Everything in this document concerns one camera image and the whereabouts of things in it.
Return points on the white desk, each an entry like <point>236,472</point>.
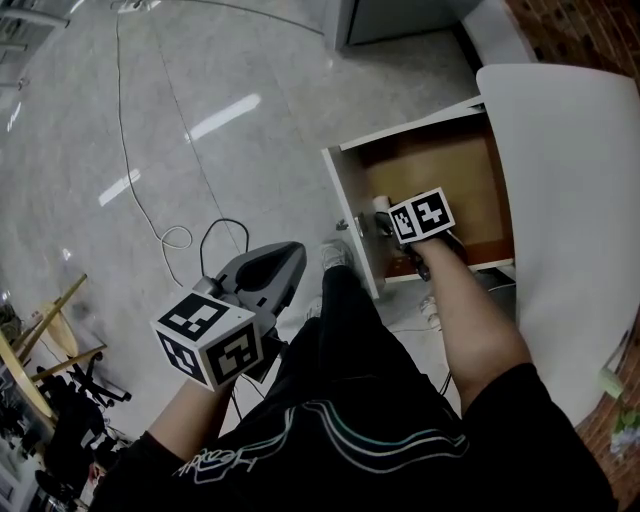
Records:
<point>575,200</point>

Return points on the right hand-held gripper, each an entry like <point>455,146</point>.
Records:
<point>422,215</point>

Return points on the person's right forearm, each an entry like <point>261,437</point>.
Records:
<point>475,325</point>

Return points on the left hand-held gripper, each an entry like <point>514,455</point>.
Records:
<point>227,352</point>

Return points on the round wooden table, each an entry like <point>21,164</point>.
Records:
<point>30,360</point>

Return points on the person's white shoe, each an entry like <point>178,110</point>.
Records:
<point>335,255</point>
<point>430,312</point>

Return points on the potted plant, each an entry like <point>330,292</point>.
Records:
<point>620,400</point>

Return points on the metal drawer key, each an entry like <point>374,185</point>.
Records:
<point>342,225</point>

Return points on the person's white right shoe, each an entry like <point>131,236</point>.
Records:
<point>430,312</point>

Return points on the black office chair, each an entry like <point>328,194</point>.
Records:
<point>80,395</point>

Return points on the small white cylinder item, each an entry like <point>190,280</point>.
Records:
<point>381,202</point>

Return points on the person's black printed shirt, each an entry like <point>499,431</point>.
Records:
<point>350,475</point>

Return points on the white desk drawer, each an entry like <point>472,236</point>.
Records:
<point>435,165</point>

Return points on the person's white left shoe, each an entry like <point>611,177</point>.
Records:
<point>335,255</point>

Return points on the person's left forearm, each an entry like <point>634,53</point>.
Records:
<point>185,425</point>

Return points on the person's black trousers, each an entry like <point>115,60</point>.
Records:
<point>350,350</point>

